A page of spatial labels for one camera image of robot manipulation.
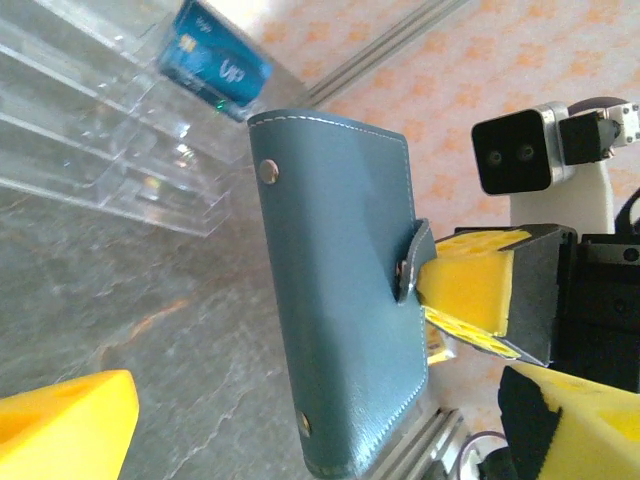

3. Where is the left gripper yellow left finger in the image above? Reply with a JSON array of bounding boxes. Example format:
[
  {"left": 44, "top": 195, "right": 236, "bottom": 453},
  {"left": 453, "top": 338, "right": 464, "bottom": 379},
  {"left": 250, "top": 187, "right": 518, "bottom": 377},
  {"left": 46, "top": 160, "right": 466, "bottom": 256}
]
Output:
[{"left": 0, "top": 369, "right": 140, "bottom": 480}]

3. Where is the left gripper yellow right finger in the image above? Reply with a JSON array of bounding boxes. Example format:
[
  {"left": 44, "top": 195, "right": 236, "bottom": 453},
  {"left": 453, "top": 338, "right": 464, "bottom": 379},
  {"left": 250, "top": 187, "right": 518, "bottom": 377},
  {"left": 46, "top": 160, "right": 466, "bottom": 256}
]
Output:
[{"left": 498, "top": 364, "right": 640, "bottom": 480}]

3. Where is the yellow print credit card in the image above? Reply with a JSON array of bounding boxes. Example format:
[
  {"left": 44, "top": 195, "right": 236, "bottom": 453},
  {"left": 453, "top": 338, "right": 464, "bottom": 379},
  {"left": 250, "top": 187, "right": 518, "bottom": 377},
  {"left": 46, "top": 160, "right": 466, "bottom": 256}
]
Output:
[{"left": 425, "top": 333, "right": 459, "bottom": 366}]

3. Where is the clear acrylic tiered card stand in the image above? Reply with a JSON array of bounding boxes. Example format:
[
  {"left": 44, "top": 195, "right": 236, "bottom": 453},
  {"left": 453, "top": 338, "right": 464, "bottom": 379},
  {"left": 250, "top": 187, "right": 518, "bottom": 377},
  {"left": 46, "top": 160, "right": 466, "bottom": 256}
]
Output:
[{"left": 0, "top": 0, "right": 236, "bottom": 239}]

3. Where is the blue VIP credit card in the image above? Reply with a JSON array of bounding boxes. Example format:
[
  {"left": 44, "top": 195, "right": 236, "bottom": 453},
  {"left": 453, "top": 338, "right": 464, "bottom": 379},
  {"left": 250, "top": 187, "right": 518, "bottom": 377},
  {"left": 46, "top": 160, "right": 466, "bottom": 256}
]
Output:
[{"left": 157, "top": 27, "right": 275, "bottom": 124}]

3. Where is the dark blue credit card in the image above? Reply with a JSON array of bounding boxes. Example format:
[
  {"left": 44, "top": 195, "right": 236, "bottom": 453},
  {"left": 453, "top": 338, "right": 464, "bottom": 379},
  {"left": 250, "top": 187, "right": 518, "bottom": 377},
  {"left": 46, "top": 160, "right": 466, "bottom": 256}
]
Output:
[{"left": 172, "top": 0, "right": 236, "bottom": 36}]

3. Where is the aluminium side rail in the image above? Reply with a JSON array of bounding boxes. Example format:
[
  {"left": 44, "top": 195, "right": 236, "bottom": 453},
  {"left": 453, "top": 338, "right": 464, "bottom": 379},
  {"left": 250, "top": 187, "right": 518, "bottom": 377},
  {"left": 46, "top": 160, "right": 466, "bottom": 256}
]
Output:
[{"left": 367, "top": 407, "right": 469, "bottom": 480}]

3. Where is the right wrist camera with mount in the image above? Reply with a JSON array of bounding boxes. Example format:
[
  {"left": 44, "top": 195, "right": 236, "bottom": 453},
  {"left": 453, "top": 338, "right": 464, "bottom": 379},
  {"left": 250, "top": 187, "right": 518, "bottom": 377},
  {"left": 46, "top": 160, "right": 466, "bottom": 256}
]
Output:
[{"left": 472, "top": 99, "right": 640, "bottom": 236}]

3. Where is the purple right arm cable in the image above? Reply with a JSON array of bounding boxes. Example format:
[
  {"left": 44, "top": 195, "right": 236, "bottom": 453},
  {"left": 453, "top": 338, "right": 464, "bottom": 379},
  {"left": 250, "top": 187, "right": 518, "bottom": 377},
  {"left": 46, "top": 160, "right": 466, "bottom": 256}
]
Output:
[{"left": 569, "top": 96, "right": 627, "bottom": 116}]

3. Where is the aluminium corner post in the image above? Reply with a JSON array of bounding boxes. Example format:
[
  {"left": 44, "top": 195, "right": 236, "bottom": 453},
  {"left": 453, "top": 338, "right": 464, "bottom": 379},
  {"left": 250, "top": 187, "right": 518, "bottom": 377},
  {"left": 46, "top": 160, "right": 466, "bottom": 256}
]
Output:
[{"left": 303, "top": 0, "right": 474, "bottom": 107}]

